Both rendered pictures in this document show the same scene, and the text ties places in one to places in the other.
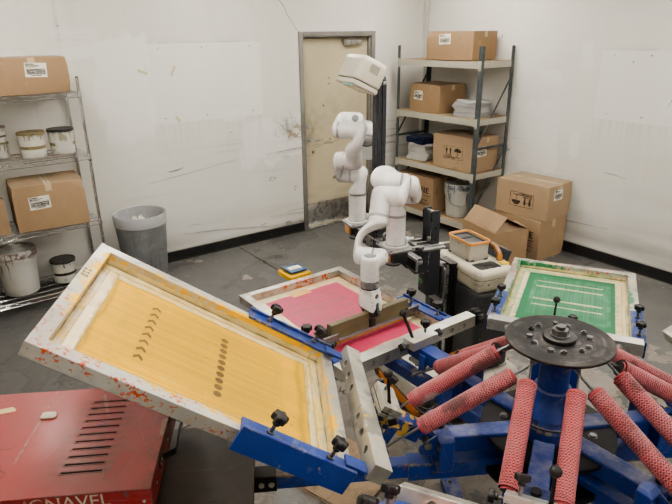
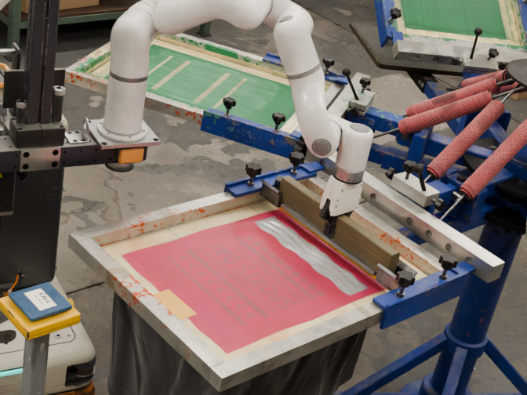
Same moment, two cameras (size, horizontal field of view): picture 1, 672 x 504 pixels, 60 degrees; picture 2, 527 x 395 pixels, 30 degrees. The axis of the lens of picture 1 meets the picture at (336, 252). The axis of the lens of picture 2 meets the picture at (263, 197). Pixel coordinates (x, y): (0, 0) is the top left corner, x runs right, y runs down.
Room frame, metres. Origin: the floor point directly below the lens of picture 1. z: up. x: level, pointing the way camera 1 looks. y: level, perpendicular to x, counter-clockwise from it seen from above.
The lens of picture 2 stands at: (2.73, 1.96, 2.27)
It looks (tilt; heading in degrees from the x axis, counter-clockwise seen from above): 29 degrees down; 259
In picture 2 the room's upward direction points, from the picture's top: 12 degrees clockwise
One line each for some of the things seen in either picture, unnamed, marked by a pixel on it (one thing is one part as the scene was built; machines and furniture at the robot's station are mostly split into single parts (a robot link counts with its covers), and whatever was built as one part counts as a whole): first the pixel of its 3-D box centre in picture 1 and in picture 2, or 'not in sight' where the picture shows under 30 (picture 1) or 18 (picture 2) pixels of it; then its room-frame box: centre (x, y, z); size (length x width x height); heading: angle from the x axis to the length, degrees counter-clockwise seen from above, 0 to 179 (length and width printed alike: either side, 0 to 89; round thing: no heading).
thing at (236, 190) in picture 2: (423, 313); (270, 187); (2.27, -0.38, 0.98); 0.30 x 0.05 x 0.07; 36
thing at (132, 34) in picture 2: (398, 199); (133, 42); (2.70, -0.30, 1.37); 0.13 x 0.10 x 0.16; 74
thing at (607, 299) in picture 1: (567, 294); (256, 71); (2.28, -1.00, 1.05); 1.08 x 0.61 x 0.23; 156
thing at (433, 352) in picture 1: (430, 355); (423, 198); (1.85, -0.34, 1.02); 0.17 x 0.06 x 0.05; 36
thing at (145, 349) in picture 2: not in sight; (161, 375); (2.54, 0.16, 0.74); 0.45 x 0.03 x 0.43; 126
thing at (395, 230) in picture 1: (398, 230); (122, 100); (2.70, -0.31, 1.21); 0.16 x 0.13 x 0.15; 113
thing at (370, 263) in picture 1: (374, 264); (340, 140); (2.17, -0.15, 1.25); 0.15 x 0.10 x 0.11; 164
